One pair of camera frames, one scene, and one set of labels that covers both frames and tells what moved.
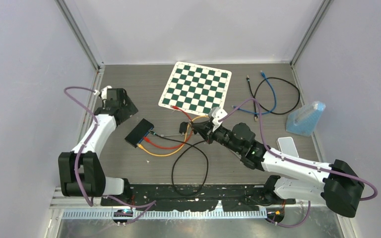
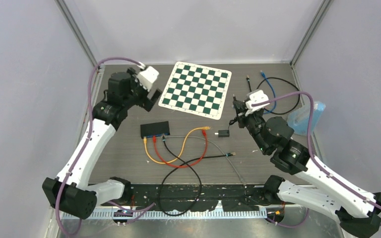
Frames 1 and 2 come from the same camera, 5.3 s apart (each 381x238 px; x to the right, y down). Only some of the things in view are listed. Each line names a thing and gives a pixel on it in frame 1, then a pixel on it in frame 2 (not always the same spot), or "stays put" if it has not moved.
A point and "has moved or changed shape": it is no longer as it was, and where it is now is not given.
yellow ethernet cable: (185, 142) has moved or changed shape
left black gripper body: (128, 110) to (138, 95)
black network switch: (139, 132) to (157, 129)
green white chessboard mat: (196, 89) stays put
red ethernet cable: (158, 146) to (185, 166)
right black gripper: (206, 132) to (240, 108)
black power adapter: (183, 127) has moved or changed shape
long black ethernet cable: (177, 155) to (231, 154)
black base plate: (188, 198) stays put
